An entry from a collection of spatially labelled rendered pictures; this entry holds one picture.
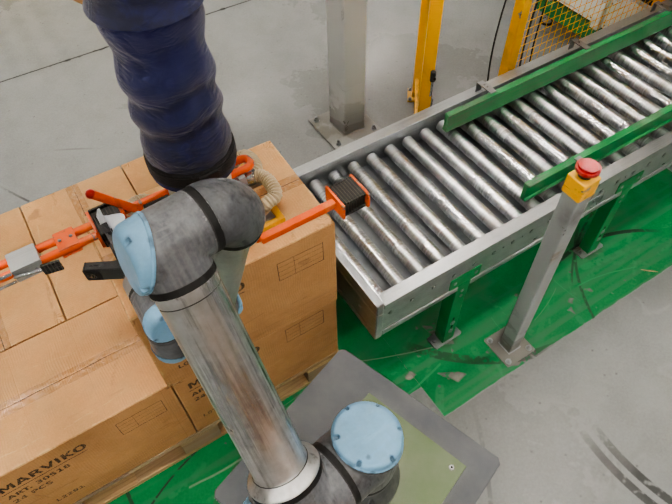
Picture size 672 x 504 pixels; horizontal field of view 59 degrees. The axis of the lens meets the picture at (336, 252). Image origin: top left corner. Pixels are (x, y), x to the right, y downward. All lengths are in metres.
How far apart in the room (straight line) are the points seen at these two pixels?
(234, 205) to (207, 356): 0.25
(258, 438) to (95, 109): 2.95
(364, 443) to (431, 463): 0.33
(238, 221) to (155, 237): 0.13
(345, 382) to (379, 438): 0.40
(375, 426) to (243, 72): 2.90
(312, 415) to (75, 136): 2.50
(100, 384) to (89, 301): 0.32
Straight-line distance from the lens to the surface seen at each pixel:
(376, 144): 2.42
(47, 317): 2.19
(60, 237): 1.61
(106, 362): 2.02
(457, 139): 2.53
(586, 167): 1.79
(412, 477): 1.51
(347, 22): 2.91
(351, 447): 1.23
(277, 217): 1.66
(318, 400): 1.59
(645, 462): 2.56
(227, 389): 1.03
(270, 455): 1.12
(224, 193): 0.95
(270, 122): 3.44
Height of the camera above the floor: 2.21
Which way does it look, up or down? 53 degrees down
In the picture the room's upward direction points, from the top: 2 degrees counter-clockwise
